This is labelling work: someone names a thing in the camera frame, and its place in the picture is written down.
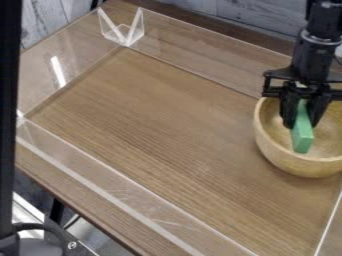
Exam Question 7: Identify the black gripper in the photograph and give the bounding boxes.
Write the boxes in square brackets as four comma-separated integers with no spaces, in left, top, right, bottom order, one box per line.
[262,30,342,129]

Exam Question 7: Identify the green rectangular block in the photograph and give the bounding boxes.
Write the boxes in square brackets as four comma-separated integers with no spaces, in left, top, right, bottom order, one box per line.
[292,100,316,154]

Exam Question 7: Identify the brown wooden bowl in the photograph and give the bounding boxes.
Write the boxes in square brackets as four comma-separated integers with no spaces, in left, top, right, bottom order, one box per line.
[254,98,342,178]

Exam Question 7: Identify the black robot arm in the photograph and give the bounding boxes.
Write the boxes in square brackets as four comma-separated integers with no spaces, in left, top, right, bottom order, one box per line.
[262,0,342,129]

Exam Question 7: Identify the clear acrylic tray walls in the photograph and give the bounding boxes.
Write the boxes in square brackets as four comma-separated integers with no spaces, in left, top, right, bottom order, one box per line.
[17,2,342,256]

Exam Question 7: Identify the black table leg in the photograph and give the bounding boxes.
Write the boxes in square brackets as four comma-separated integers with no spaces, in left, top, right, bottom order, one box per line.
[50,199,66,225]

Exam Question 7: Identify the black vertical pole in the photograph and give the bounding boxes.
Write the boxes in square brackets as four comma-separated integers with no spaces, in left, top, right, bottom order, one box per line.
[0,0,23,256]

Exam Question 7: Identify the grey metal bracket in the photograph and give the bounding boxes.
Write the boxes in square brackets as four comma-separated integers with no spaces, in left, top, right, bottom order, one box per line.
[54,232,99,256]

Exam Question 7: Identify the black cable loop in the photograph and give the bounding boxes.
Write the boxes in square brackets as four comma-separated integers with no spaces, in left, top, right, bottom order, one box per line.
[13,222,69,256]

